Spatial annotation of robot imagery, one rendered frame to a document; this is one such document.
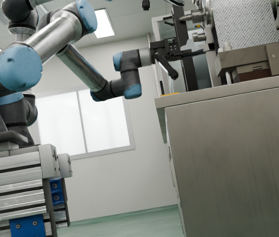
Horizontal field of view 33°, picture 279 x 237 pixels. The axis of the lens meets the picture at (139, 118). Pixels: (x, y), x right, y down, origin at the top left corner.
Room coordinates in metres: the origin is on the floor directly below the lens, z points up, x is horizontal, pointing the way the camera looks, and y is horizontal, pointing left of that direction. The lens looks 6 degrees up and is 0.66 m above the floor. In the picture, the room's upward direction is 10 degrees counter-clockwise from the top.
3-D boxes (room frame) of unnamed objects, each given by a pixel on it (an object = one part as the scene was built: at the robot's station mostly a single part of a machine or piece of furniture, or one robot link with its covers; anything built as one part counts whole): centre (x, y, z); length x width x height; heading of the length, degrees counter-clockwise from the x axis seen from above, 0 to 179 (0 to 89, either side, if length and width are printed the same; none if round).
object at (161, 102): (2.84, -0.45, 0.88); 2.52 x 0.66 x 0.04; 177
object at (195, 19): (2.15, -0.36, 1.33); 0.06 x 0.06 x 0.06; 87
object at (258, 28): (1.84, -0.48, 1.11); 0.23 x 0.01 x 0.18; 87
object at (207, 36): (1.94, -0.33, 1.05); 0.06 x 0.05 x 0.31; 87
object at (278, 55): (1.62, -0.53, 0.96); 0.10 x 0.03 x 0.11; 87
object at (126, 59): (1.86, 0.01, 1.11); 0.11 x 0.08 x 0.09; 87
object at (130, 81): (1.87, 0.02, 1.01); 0.11 x 0.08 x 0.11; 63
